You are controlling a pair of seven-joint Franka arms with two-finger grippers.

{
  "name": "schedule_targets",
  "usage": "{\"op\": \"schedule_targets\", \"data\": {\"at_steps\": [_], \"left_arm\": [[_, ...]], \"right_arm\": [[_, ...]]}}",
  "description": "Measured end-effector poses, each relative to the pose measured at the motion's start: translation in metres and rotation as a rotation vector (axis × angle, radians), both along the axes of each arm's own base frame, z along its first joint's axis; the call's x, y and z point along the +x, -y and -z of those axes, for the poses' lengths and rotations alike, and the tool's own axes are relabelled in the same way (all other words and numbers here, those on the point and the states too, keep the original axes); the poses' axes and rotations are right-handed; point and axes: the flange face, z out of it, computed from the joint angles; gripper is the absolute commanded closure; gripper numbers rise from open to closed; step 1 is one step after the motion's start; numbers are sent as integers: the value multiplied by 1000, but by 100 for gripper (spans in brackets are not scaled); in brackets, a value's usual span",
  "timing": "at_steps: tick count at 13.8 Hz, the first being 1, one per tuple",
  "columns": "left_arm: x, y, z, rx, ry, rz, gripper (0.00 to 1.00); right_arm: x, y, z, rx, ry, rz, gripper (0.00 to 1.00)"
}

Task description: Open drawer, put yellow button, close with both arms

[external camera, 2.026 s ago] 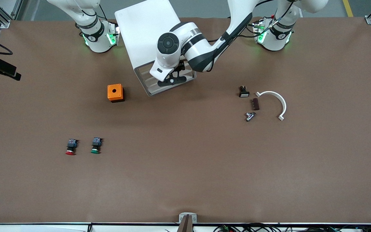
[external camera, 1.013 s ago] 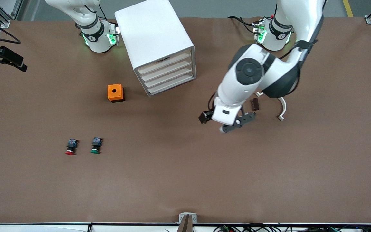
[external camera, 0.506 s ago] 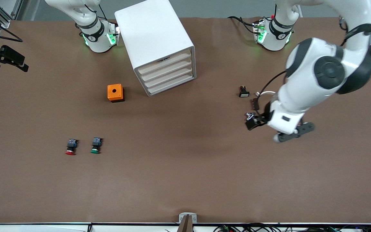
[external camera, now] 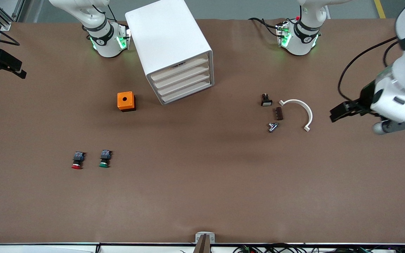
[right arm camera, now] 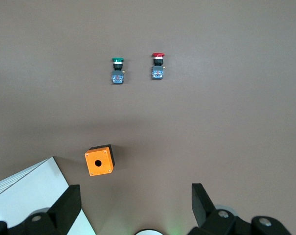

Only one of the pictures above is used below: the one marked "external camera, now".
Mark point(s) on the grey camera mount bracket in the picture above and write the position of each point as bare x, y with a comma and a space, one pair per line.
198, 239

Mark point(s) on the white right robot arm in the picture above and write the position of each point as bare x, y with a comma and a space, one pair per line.
104, 38

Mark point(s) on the yellow floor tape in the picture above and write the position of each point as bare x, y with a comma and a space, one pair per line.
379, 8

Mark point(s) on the brown terminal block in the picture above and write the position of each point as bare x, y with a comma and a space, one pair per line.
278, 114

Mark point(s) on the black switch with white face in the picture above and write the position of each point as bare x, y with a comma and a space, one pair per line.
266, 102

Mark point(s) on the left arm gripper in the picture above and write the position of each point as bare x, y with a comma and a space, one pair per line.
365, 95

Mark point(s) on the white table edge panel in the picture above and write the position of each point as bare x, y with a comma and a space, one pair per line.
30, 249

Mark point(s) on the brown table cover sheet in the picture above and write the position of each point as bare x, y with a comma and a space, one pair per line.
202, 182

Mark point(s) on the white curved bracket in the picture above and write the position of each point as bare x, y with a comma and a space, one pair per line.
295, 101

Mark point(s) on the small metal connector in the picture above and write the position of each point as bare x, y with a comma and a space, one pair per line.
272, 127

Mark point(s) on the red push button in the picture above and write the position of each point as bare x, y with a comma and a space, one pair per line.
78, 158

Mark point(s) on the orange button enclosure box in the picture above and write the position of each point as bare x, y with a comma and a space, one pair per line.
125, 100

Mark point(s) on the green push button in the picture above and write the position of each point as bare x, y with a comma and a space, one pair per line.
105, 156

